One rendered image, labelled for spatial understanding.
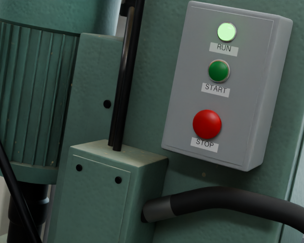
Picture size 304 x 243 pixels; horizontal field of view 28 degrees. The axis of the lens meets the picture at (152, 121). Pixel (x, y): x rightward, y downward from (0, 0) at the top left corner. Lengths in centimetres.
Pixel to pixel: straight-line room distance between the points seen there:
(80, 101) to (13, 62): 11
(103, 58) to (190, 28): 19
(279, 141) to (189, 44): 14
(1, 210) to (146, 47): 188
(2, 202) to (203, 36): 197
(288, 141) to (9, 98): 39
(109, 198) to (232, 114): 16
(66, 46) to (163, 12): 18
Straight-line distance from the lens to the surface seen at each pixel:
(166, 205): 67
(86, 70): 81
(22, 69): 84
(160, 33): 71
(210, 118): 61
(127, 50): 72
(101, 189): 67
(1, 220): 256
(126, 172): 65
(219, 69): 61
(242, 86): 61
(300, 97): 66
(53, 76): 84
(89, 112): 81
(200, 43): 63
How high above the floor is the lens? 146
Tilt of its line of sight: 10 degrees down
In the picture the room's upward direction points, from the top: 10 degrees clockwise
